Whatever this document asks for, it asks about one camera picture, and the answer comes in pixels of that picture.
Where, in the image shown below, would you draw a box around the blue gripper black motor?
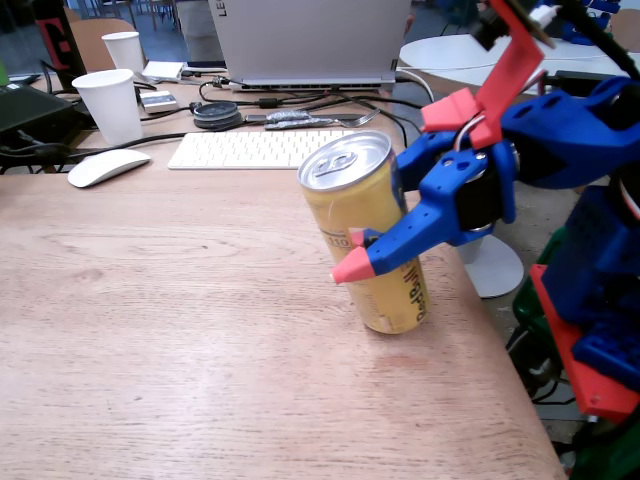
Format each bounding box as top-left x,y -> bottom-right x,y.
330,130 -> 519,285

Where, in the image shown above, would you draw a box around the white red servo wires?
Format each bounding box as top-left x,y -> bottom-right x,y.
453,62 -> 550,152

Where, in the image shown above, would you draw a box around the red robot base plate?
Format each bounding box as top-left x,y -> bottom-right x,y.
529,263 -> 640,424

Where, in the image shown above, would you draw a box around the black flat box device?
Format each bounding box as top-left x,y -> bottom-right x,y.
0,84 -> 93,147

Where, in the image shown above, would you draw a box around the metal fork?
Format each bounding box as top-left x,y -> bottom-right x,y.
309,109 -> 382,129

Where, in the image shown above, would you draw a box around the thin black plug cable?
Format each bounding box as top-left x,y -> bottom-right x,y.
139,101 -> 200,124

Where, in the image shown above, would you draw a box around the silver grey laptop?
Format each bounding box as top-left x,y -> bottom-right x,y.
207,0 -> 414,94

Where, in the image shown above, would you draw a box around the small silver box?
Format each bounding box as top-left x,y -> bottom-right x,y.
138,90 -> 181,116

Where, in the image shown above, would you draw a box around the black cable with ferrite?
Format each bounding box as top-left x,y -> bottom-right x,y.
198,77 -> 432,114

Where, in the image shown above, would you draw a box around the white paper cup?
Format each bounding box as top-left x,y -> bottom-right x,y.
71,68 -> 145,147
101,31 -> 147,75

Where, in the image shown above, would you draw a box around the white adapter hub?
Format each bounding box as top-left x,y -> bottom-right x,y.
141,60 -> 188,84

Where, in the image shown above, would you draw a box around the green table clamp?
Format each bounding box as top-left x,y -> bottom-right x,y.
569,424 -> 640,480
509,225 -> 569,361

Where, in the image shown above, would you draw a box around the thick black sleeved cable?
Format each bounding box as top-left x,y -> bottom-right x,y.
562,0 -> 640,79

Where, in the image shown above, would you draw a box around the black round lid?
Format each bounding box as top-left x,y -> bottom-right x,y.
192,100 -> 245,133

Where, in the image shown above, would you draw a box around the white cable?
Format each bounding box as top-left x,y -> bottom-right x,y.
394,67 -> 435,104

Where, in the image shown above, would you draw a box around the brown wooden chair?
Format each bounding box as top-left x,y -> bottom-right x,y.
68,18 -> 139,74

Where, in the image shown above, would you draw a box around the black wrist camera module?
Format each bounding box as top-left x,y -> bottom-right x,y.
469,0 -> 559,51

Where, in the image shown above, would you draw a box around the blue background robot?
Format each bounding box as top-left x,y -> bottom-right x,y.
559,0 -> 626,46

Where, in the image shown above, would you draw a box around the white slim keyboard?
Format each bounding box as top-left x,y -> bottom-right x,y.
167,129 -> 357,171

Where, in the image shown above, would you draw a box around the black power adapter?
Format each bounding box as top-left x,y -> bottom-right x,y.
544,69 -> 627,89

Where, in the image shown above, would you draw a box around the white computer mouse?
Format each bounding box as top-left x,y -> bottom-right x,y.
67,148 -> 152,190

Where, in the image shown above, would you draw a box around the yellow energy drink can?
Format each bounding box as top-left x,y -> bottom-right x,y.
297,129 -> 432,335

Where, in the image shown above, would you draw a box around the red camera mount bracket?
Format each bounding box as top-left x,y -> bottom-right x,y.
421,0 -> 545,151

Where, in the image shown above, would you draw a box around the round white pedestal table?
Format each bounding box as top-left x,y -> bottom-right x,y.
398,33 -> 640,300

